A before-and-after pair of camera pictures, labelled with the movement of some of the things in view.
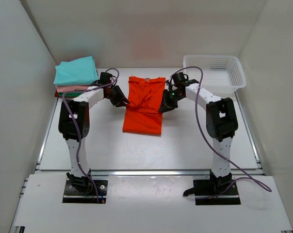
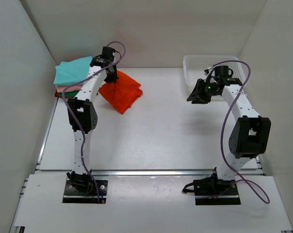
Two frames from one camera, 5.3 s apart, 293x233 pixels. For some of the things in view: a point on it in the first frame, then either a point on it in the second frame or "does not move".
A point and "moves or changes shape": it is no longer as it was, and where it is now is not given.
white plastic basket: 222,73 does not move
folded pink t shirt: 59,88 does not move
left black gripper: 118,102 to 112,79
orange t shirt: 143,112 moves or changes shape
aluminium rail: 170,172 does not move
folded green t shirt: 70,94 does not move
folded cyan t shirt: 80,71 does not move
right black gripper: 166,105 to 201,99
